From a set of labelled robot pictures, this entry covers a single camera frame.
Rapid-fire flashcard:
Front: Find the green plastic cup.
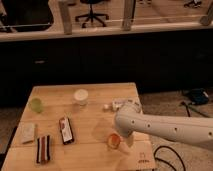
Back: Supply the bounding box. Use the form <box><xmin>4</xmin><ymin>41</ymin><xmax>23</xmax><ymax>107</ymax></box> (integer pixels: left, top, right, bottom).
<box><xmin>29</xmin><ymin>98</ymin><xmax>43</xmax><ymax>113</ymax></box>

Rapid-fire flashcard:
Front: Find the black power cable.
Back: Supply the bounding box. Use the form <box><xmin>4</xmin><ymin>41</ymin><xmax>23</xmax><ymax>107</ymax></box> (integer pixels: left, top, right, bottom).
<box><xmin>153</xmin><ymin>145</ymin><xmax>187</xmax><ymax>171</ymax></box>

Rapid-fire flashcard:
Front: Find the white paper cup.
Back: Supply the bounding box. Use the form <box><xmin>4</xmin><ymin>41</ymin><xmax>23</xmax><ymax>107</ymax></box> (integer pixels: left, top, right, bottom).
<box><xmin>74</xmin><ymin>89</ymin><xmax>89</xmax><ymax>106</ymax></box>

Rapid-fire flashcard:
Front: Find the orange red apple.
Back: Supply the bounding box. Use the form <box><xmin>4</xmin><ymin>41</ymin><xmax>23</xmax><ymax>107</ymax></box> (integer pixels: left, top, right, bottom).
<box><xmin>107</xmin><ymin>133</ymin><xmax>121</xmax><ymax>149</ymax></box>

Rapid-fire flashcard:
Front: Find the dark bag on floor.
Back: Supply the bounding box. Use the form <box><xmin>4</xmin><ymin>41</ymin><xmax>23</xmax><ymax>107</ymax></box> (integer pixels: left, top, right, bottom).
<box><xmin>186</xmin><ymin>89</ymin><xmax>209</xmax><ymax>105</ymax></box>

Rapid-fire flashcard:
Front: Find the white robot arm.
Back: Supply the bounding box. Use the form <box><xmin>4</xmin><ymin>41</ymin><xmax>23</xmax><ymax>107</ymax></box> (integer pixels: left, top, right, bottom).
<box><xmin>114</xmin><ymin>101</ymin><xmax>213</xmax><ymax>151</ymax></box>

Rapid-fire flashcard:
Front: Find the wooden table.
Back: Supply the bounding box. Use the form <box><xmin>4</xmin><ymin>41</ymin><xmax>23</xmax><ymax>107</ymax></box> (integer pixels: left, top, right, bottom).
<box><xmin>2</xmin><ymin>83</ymin><xmax>155</xmax><ymax>171</ymax></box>

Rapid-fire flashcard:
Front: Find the black office chair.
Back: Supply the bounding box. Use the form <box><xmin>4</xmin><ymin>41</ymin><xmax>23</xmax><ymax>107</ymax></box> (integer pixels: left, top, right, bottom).
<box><xmin>75</xmin><ymin>0</ymin><xmax>109</xmax><ymax>28</ymax></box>

